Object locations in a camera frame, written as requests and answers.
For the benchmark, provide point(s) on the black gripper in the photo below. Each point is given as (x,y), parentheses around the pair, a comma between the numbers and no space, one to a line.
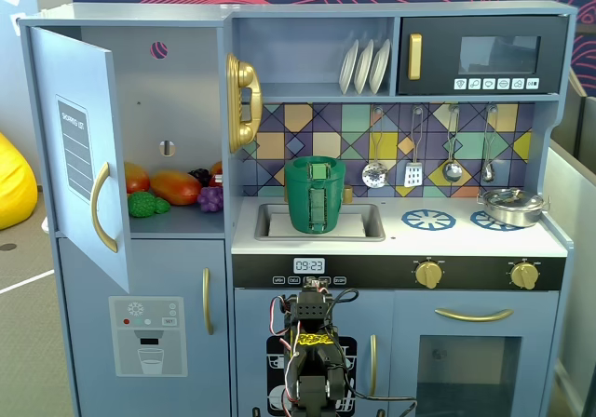
(314,306)

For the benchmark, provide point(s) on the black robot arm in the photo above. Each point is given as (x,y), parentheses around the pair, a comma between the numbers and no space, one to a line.
(312,389)

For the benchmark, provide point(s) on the steel pot with lid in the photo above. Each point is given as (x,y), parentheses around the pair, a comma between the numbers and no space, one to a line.
(512,212)

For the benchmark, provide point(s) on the blue dishwasher door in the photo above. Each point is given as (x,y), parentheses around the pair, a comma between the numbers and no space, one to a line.
(251,314)

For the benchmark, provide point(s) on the grey toy sink basin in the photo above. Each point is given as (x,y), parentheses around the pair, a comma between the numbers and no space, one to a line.
(270,217)

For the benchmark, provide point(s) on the green cylindrical container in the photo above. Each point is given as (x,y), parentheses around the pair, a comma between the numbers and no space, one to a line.
(298,207)

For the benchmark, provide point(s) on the gold toy faucet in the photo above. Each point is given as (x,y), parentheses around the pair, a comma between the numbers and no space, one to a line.
(348,193)

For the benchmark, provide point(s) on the purple toy grapes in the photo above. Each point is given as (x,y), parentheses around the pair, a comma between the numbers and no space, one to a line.
(210,199)

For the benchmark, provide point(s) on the gold stove knob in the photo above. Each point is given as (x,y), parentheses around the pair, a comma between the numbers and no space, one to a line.
(524,276)
(428,275)

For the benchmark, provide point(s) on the red orange toy fruit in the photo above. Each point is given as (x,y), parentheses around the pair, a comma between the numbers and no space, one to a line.
(216,172)

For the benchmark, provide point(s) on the steel skimmer spoon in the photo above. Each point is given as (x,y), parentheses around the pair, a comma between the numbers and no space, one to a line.
(375,175)

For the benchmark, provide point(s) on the dark toy blackberry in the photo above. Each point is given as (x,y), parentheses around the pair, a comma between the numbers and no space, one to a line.
(199,175)

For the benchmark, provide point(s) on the orange toy mango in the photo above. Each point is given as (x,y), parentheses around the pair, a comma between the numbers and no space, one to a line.
(174,188)

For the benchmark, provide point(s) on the steel slotted spatula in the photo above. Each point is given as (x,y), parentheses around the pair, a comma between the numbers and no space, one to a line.
(413,175)

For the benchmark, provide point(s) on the green toy broccoli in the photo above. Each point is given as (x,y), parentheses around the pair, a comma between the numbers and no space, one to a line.
(142,204)

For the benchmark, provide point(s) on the blue freezer door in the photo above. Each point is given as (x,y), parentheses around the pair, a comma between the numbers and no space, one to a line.
(93,277)

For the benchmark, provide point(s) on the red orange toy peach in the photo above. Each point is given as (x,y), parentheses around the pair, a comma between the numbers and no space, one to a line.
(136,179)

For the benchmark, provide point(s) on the steel ladle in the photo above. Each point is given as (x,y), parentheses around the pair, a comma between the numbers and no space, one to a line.
(451,171)

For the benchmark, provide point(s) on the gold toy phone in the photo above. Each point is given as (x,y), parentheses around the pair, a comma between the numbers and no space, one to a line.
(235,100)

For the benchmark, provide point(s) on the blue shopping list fridge door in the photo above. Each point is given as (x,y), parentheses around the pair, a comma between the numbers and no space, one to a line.
(70,221)

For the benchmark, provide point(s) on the blue oven door with window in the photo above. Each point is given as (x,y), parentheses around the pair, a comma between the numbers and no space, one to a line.
(535,314)

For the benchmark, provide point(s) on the white toy plate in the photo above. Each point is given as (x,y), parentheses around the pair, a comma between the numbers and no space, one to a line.
(379,65)
(348,68)
(364,68)

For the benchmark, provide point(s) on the blue toy kitchen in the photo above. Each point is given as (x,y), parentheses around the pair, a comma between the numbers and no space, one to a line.
(177,86)

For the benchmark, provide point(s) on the dark round floor cover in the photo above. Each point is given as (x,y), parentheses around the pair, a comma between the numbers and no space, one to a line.
(7,246)

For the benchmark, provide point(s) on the yellow beanbag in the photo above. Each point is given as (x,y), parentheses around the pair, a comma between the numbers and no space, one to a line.
(16,184)

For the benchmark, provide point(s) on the black toy microwave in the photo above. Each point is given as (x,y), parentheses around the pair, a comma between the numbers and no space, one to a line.
(493,26)

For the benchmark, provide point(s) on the small camera circuit board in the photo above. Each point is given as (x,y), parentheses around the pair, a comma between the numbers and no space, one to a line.
(316,286)

